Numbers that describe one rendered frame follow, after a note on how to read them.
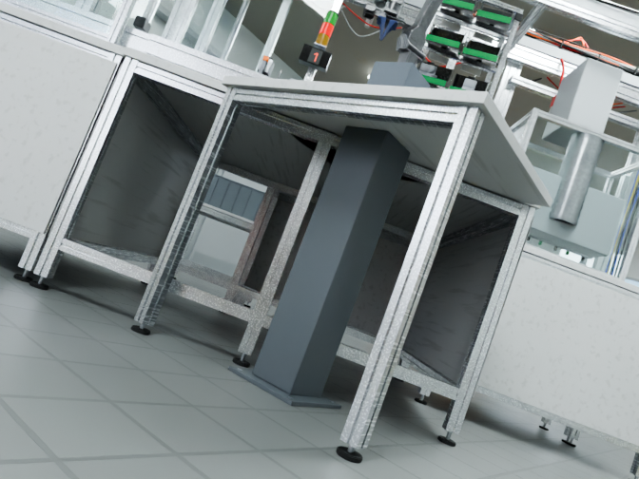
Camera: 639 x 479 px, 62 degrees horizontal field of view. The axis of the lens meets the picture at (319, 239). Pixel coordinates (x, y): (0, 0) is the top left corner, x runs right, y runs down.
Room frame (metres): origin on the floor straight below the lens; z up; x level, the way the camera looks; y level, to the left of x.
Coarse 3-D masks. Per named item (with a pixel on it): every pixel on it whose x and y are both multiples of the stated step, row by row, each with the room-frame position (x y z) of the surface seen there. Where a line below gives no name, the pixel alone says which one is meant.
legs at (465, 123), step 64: (192, 192) 1.68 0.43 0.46; (320, 192) 1.64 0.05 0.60; (384, 192) 1.62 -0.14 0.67; (448, 192) 1.17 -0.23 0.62; (320, 256) 1.59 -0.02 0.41; (320, 320) 1.56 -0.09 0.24; (384, 320) 1.19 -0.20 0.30; (256, 384) 1.56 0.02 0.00; (320, 384) 1.65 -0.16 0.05; (384, 384) 1.19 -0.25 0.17
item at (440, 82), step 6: (420, 66) 2.07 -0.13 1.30; (438, 66) 2.15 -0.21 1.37; (438, 72) 2.16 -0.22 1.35; (444, 72) 2.15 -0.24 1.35; (450, 72) 2.15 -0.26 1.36; (426, 78) 1.93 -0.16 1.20; (432, 78) 1.93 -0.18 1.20; (438, 78) 2.17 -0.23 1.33; (444, 78) 2.16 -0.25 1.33; (450, 78) 2.06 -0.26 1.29; (432, 84) 1.93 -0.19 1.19; (438, 84) 1.93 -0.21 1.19; (444, 84) 1.92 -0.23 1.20
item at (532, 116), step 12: (552, 120) 2.58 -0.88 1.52; (564, 120) 2.58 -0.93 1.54; (528, 132) 2.58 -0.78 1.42; (588, 132) 2.57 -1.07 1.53; (600, 132) 2.57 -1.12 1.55; (624, 144) 2.57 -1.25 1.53; (636, 228) 2.57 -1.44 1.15; (636, 240) 2.57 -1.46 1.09; (624, 264) 2.57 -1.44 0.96; (612, 276) 2.57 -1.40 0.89; (624, 276) 2.57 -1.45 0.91
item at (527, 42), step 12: (408, 0) 3.03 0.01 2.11; (420, 0) 3.03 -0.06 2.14; (564, 0) 2.52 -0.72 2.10; (576, 0) 2.52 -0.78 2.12; (588, 0) 2.52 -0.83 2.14; (600, 12) 2.52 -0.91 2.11; (612, 12) 2.52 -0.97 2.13; (624, 12) 2.52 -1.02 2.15; (636, 24) 2.52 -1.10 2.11; (540, 48) 3.02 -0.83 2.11; (552, 48) 3.02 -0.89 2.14; (564, 60) 3.02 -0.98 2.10; (576, 60) 3.01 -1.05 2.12; (624, 72) 3.01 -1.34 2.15; (636, 84) 3.01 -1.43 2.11
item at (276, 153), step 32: (160, 64) 1.77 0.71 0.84; (192, 128) 2.54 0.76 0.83; (256, 128) 2.10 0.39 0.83; (320, 128) 1.77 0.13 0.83; (224, 160) 3.06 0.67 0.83; (256, 160) 2.72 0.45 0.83; (288, 160) 2.44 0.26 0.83; (416, 192) 2.14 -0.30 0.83; (416, 224) 2.82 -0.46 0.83; (448, 224) 2.53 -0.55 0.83
